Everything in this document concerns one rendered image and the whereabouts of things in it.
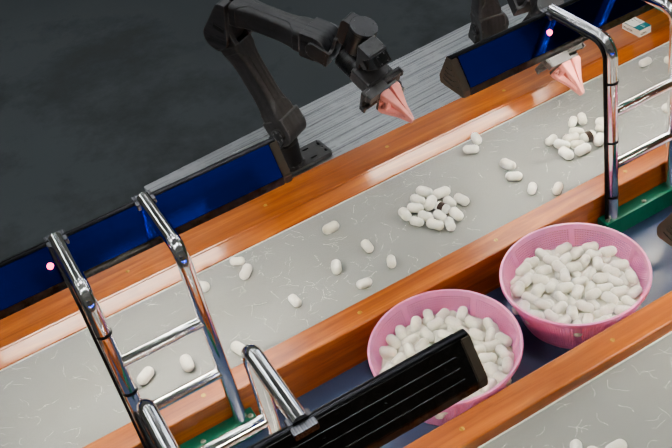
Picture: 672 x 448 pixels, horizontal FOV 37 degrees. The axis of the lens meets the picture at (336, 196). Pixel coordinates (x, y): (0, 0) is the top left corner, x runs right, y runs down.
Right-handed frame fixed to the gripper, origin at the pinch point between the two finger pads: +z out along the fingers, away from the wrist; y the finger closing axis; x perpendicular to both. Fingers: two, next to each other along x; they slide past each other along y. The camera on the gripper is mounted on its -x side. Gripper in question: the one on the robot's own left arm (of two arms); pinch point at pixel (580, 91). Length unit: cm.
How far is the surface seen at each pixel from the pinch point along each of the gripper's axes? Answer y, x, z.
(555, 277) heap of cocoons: -33.9, -14.9, 31.7
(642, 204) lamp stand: -7.5, -10.1, 27.5
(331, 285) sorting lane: -69, -1, 13
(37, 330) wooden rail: -121, 12, -7
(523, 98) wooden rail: -5.7, 12.4, -6.2
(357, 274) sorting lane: -63, -1, 13
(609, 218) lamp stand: -15.3, -10.0, 26.8
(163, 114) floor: -48, 187, -95
